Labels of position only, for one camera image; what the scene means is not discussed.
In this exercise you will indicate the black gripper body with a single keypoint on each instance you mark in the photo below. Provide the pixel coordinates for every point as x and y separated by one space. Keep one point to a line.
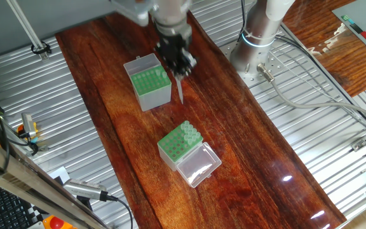
173 51

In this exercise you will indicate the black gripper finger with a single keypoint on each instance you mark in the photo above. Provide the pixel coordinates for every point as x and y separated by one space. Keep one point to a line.
190 62
179 72

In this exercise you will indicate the tall translucent green tip box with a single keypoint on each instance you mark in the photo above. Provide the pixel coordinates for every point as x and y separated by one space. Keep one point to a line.
152 97

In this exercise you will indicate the low green rack tip box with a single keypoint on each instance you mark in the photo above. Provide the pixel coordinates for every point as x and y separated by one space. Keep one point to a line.
180 144

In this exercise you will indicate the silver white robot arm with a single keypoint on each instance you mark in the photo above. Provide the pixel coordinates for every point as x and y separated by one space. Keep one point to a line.
256 38

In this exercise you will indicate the glossy brown wooden board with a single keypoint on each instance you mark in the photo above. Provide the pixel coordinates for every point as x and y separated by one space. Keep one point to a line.
249 191

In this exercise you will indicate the scuffed brown wooden board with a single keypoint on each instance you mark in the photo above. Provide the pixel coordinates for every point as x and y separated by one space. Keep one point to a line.
329 57

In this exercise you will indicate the aluminium pole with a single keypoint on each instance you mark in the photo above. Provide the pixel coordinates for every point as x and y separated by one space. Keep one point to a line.
27 28

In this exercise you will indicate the white paper sheet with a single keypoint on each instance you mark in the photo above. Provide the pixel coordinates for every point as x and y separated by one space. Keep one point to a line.
60 174

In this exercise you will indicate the green block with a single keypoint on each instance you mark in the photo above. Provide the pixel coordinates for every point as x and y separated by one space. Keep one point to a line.
345 17

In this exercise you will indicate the teal block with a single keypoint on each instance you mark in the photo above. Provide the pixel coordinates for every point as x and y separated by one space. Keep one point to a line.
350 21

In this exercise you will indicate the orange yellow plastic object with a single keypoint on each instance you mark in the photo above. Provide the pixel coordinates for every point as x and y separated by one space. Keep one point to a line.
19 129

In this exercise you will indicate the black block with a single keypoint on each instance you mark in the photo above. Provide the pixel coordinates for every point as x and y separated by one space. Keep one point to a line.
356 28

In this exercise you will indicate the red block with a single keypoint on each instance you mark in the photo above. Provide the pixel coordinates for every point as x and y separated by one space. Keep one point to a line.
365 35

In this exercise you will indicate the yellow button box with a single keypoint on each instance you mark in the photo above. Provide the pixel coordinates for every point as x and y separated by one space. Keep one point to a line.
70 226

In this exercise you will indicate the red emergency stop button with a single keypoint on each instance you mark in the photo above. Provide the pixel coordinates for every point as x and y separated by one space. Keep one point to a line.
56 223

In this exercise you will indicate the black keyboard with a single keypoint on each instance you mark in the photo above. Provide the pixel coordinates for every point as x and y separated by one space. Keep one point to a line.
2 210

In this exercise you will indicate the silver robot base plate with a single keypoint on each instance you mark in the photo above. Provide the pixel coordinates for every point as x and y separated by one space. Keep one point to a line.
275 63

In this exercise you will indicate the long silver depth camera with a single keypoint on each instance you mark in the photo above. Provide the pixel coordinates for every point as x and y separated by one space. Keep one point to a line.
84 189

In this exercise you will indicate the small silver camera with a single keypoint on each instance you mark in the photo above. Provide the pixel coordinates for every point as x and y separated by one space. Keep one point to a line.
29 124

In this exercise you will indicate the black camera stand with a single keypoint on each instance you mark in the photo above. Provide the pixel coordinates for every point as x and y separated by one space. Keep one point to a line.
84 203

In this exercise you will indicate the steel frame bar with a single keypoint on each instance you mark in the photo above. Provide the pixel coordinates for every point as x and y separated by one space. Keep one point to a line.
27 178

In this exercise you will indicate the aluminium corner bracket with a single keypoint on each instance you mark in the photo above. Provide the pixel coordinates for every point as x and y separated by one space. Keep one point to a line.
359 144

